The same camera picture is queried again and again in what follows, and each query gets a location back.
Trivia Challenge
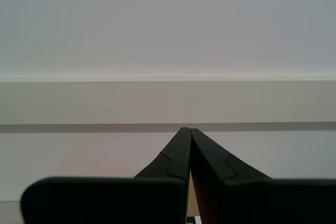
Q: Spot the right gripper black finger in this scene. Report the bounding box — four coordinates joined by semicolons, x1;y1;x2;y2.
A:
189;128;336;224
20;126;192;224

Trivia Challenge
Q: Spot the brown cardboard box white label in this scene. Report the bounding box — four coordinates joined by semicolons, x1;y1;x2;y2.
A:
186;173;203;224

